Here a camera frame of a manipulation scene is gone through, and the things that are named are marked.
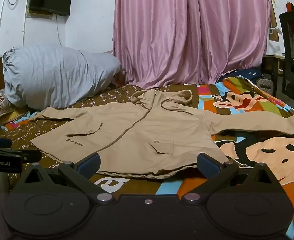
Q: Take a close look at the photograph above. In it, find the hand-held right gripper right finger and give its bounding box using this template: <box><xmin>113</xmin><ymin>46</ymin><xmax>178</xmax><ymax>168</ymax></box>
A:
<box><xmin>181</xmin><ymin>152</ymin><xmax>286</xmax><ymax>204</ymax></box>

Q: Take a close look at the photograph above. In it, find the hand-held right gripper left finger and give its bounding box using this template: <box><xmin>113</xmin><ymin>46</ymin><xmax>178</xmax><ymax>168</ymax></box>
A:
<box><xmin>11</xmin><ymin>152</ymin><xmax>116</xmax><ymax>204</ymax></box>

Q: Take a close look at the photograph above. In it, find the beige hooded jacket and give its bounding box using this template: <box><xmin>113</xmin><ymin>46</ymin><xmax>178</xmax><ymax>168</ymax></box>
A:
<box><xmin>30</xmin><ymin>89</ymin><xmax>294</xmax><ymax>180</ymax></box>

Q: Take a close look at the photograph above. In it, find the cartoon printed blanket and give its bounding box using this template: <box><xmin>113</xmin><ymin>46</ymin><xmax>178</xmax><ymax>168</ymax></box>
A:
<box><xmin>0</xmin><ymin>76</ymin><xmax>294</xmax><ymax>240</ymax></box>

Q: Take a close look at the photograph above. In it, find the grey bedding bundle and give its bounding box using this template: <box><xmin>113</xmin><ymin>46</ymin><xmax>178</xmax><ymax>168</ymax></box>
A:
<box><xmin>2</xmin><ymin>44</ymin><xmax>121</xmax><ymax>110</ymax></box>

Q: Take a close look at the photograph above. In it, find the checkered bag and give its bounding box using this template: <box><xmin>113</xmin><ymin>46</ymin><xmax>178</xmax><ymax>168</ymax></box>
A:
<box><xmin>256</xmin><ymin>78</ymin><xmax>273</xmax><ymax>92</ymax></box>

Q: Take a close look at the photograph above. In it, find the dark blue bag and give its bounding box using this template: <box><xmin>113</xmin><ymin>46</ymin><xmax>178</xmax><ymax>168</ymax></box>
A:
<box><xmin>233</xmin><ymin>67</ymin><xmax>262</xmax><ymax>79</ymax></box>

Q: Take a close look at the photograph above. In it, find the wooden desk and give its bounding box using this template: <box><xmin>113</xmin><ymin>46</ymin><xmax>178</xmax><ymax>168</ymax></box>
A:
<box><xmin>262</xmin><ymin>54</ymin><xmax>286</xmax><ymax>94</ymax></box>

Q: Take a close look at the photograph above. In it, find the black mesh office chair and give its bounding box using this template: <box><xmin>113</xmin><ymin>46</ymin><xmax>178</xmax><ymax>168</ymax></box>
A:
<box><xmin>279</xmin><ymin>10</ymin><xmax>294</xmax><ymax>104</ymax></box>

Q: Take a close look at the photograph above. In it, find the pink curtain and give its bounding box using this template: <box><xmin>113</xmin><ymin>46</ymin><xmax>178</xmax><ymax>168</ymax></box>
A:
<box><xmin>113</xmin><ymin>0</ymin><xmax>272</xmax><ymax>90</ymax></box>

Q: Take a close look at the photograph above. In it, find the wooden framed picture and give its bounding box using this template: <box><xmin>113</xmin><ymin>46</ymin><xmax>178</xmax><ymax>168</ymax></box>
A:
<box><xmin>269</xmin><ymin>0</ymin><xmax>280</xmax><ymax>42</ymax></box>

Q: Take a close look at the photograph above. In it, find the white wall cable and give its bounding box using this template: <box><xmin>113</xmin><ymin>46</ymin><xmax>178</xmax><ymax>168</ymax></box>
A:
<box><xmin>0</xmin><ymin>0</ymin><xmax>25</xmax><ymax>55</ymax></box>

